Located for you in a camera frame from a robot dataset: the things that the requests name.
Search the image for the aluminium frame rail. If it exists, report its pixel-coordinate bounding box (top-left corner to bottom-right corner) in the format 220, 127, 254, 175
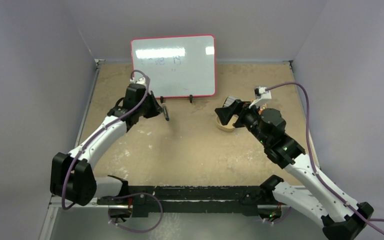
49, 195, 111, 208

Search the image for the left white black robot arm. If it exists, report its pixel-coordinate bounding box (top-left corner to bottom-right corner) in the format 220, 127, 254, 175
50, 83, 162, 210

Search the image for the beige oval tray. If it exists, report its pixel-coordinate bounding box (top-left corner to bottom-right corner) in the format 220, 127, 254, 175
216, 115, 238, 133

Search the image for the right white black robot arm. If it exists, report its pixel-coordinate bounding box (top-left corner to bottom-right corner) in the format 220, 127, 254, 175
214, 99, 374, 240

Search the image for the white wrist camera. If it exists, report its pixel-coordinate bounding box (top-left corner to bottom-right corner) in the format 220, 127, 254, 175
129, 76, 147, 86
249, 86, 272, 108

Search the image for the pink framed whiteboard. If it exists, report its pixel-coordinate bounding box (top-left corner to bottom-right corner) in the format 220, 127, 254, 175
130, 34, 217, 99

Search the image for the credit card stack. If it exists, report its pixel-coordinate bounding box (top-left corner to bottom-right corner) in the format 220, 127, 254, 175
223, 95, 241, 107

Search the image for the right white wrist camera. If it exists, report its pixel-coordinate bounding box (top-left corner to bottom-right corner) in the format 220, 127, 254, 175
249, 86, 272, 108

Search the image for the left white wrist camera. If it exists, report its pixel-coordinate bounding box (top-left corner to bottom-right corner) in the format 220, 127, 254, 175
129, 76, 147, 86

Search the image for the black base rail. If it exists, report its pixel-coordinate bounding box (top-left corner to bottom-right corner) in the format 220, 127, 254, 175
96, 184, 292, 220

